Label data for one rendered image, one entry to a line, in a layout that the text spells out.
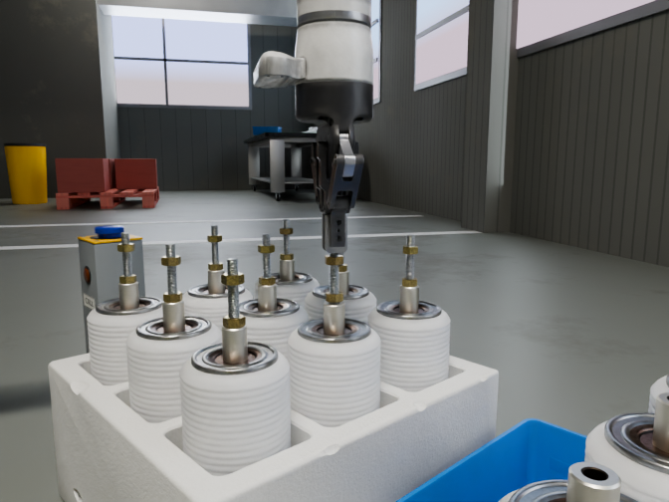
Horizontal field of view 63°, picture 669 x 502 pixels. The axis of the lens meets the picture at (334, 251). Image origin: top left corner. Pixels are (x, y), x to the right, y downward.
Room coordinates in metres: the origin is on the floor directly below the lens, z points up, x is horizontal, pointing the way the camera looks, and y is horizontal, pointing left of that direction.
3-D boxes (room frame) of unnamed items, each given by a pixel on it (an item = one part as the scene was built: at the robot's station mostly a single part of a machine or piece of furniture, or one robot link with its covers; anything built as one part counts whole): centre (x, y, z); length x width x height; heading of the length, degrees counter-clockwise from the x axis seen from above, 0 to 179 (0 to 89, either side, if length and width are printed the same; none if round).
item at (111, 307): (0.64, 0.25, 0.25); 0.08 x 0.08 x 0.01
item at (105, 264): (0.79, 0.33, 0.16); 0.07 x 0.07 x 0.31; 42
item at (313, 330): (0.54, 0.00, 0.25); 0.08 x 0.08 x 0.01
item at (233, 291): (0.46, 0.09, 0.30); 0.01 x 0.01 x 0.08
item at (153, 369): (0.55, 0.17, 0.16); 0.10 x 0.10 x 0.18
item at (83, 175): (5.63, 2.27, 0.23); 1.27 x 0.88 x 0.46; 18
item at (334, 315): (0.54, 0.00, 0.26); 0.02 x 0.02 x 0.03
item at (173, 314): (0.55, 0.17, 0.26); 0.02 x 0.02 x 0.03
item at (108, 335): (0.64, 0.25, 0.16); 0.10 x 0.10 x 0.18
